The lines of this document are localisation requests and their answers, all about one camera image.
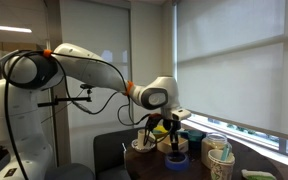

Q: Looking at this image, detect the glass jar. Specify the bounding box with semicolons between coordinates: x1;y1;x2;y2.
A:
201;132;232;169

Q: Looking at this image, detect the white roller blind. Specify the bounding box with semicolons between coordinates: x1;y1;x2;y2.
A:
177;0;288;139

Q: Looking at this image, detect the teal cup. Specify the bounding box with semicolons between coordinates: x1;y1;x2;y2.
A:
178;130;204;150

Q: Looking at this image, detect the white mug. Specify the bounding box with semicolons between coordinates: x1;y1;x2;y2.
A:
137;129;155;147

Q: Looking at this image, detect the patterned paper cup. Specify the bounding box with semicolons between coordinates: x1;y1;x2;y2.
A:
208;149;235;180

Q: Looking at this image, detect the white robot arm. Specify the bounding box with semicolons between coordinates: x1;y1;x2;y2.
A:
0;43;184;180

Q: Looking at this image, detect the white saucer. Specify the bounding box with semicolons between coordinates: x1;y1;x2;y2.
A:
131;139;155;153

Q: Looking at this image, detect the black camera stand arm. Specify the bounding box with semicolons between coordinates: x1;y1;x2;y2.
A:
38;84;94;107

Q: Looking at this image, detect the blue tape roll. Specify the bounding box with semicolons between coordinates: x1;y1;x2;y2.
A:
164;152;189;171

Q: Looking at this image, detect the ceiling light strip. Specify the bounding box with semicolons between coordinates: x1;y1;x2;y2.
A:
0;25;32;33

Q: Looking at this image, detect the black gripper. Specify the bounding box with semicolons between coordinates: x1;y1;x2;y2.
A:
163;119;181;153

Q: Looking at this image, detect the green white cloth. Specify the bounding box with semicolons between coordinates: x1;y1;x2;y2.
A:
241;169;277;180

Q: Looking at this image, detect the white cardboard box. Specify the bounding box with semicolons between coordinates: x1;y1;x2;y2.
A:
156;133;189;154

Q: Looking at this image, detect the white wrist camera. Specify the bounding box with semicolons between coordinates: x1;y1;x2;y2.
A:
172;109;191;121

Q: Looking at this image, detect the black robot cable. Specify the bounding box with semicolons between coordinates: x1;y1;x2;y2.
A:
0;49;165;180

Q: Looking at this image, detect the yellow bowl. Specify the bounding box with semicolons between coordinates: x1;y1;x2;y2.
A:
152;125;167;139

